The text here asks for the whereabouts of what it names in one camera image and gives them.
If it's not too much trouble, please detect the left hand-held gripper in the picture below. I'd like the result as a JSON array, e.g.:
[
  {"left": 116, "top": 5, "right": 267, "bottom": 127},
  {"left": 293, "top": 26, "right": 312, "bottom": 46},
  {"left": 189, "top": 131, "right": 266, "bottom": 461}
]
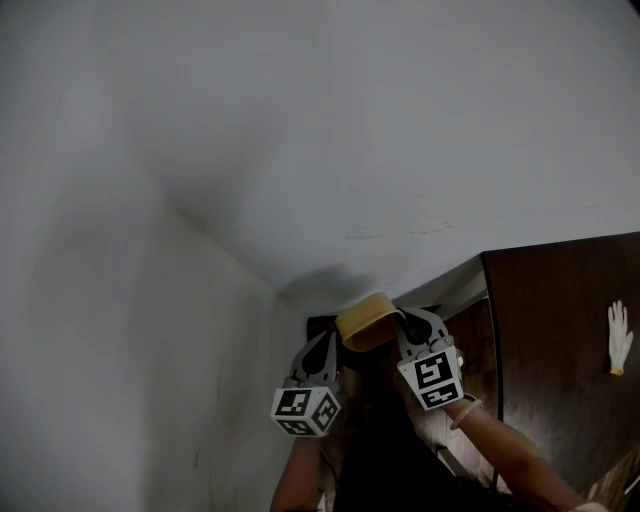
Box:
[{"left": 269, "top": 330, "right": 344, "bottom": 439}]

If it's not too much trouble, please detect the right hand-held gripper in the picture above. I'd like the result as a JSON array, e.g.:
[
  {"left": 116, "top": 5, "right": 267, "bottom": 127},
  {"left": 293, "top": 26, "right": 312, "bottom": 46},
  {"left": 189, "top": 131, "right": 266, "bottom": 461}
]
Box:
[{"left": 392, "top": 306, "right": 466, "bottom": 412}]

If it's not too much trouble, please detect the yellow plastic bowl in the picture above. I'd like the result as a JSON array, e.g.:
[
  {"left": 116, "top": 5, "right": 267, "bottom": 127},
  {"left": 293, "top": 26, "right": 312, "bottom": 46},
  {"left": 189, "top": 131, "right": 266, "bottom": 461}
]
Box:
[{"left": 333, "top": 292, "right": 407, "bottom": 352}]

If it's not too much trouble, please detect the person's left forearm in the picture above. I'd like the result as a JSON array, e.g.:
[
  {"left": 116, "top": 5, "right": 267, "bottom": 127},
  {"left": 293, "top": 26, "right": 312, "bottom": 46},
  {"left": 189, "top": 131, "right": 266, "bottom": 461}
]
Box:
[{"left": 269, "top": 434, "right": 324, "bottom": 512}]

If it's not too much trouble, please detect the person's right forearm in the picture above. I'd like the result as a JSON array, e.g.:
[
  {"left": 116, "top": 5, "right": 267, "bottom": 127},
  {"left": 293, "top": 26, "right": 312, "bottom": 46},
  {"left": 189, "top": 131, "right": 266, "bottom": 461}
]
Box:
[{"left": 442, "top": 394, "right": 591, "bottom": 512}]

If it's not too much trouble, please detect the person's dark trouser leg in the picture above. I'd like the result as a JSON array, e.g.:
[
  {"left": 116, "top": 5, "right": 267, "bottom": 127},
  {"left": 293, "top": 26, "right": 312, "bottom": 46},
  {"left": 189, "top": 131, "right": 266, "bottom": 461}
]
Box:
[{"left": 334, "top": 394, "right": 501, "bottom": 512}]

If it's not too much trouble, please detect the dark wooden table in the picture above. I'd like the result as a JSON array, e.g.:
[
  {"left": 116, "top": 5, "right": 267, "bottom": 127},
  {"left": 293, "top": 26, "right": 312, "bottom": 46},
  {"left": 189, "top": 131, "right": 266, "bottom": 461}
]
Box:
[{"left": 399, "top": 232, "right": 640, "bottom": 496}]

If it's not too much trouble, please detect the white work glove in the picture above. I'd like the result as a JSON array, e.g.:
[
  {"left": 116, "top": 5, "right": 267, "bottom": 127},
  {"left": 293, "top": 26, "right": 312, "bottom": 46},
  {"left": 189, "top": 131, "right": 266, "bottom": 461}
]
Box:
[{"left": 607, "top": 299, "right": 635, "bottom": 376}]

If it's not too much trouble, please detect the pale bracelet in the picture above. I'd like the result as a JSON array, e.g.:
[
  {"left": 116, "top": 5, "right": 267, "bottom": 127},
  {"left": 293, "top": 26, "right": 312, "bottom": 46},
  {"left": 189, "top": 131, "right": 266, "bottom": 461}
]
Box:
[{"left": 448, "top": 394, "right": 485, "bottom": 431}]

